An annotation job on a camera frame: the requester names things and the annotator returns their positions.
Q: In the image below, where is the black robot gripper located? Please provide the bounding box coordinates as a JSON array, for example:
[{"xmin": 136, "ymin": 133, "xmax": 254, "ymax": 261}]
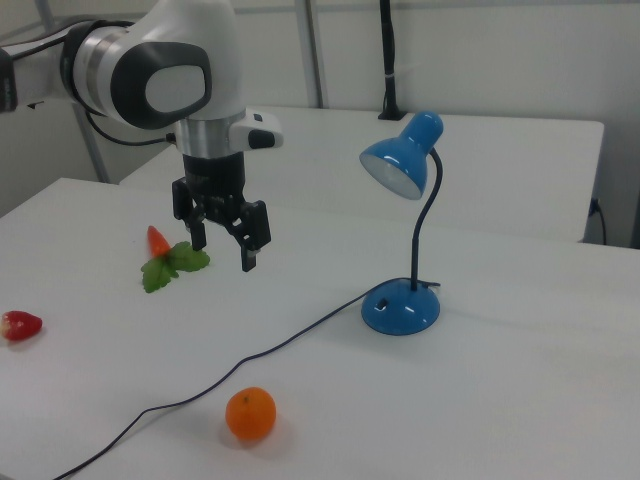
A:
[{"xmin": 171, "ymin": 151, "xmax": 272, "ymax": 274}]

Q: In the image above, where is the blue gooseneck desk lamp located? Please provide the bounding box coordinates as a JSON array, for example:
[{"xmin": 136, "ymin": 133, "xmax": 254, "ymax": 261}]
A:
[{"xmin": 358, "ymin": 110, "xmax": 446, "ymax": 337}]

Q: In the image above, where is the orange toy carrot with leaves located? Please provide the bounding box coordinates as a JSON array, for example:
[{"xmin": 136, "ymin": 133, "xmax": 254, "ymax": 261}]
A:
[{"xmin": 140, "ymin": 225, "xmax": 212, "ymax": 295}]

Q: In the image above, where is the orange mandarin fruit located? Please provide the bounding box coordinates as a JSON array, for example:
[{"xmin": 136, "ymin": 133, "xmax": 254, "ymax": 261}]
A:
[{"xmin": 224, "ymin": 385, "xmax": 278, "ymax": 443}]

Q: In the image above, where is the red toy strawberry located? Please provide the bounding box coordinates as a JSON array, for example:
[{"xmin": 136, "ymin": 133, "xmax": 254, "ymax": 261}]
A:
[{"xmin": 0, "ymin": 309, "xmax": 44, "ymax": 343}]

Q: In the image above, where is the black pole with clamp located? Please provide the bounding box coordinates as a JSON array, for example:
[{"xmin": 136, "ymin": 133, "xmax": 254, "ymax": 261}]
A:
[{"xmin": 376, "ymin": 0, "xmax": 409, "ymax": 122}]

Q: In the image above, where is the black lamp power cord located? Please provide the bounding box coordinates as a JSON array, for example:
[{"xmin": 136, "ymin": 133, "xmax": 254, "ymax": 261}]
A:
[{"xmin": 49, "ymin": 279, "xmax": 443, "ymax": 480}]

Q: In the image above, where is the black gripper signal cable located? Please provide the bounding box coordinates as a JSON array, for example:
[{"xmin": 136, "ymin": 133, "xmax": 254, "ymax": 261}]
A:
[{"xmin": 82, "ymin": 107, "xmax": 180, "ymax": 148}]

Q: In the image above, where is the grey aluminium frame post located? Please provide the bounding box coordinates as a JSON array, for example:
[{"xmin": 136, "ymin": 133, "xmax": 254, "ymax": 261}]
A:
[{"xmin": 298, "ymin": 0, "xmax": 330, "ymax": 109}]

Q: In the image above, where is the black wall plug cable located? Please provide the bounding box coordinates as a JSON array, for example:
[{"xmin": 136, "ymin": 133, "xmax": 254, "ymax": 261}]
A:
[{"xmin": 589, "ymin": 197, "xmax": 609, "ymax": 247}]

